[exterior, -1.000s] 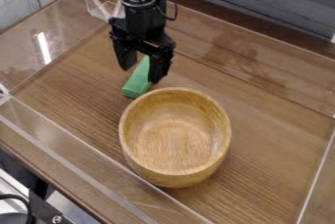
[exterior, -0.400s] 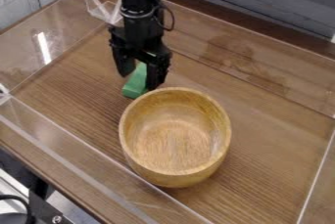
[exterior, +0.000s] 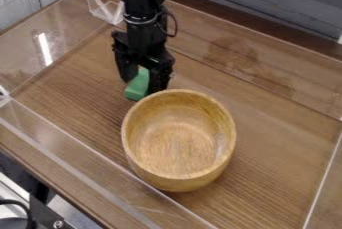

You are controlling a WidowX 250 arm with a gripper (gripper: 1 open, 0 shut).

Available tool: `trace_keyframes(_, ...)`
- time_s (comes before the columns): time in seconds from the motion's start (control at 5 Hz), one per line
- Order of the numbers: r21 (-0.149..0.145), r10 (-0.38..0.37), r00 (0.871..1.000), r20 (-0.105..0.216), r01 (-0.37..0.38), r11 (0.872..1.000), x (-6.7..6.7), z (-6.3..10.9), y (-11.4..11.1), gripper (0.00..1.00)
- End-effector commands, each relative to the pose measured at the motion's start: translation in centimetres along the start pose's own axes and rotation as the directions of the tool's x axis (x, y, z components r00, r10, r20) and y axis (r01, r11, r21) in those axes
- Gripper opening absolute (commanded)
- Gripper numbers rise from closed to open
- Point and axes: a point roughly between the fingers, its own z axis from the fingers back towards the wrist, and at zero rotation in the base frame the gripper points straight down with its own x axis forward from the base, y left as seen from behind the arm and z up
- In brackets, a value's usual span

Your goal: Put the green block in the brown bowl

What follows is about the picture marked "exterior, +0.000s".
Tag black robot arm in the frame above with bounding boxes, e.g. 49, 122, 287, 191
111, 0, 177, 95

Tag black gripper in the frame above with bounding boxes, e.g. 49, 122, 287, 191
109, 14, 176, 96

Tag brown wooden bowl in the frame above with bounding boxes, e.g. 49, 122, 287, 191
120, 89, 236, 192

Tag clear acrylic corner bracket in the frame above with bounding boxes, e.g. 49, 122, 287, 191
87, 0, 124, 25

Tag green rectangular block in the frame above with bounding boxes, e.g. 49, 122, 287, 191
124, 67, 149, 101

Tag black cable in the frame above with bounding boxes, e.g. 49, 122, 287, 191
0, 198, 45, 229

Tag black metal bracket with screw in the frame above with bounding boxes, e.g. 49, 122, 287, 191
29, 195, 75, 229

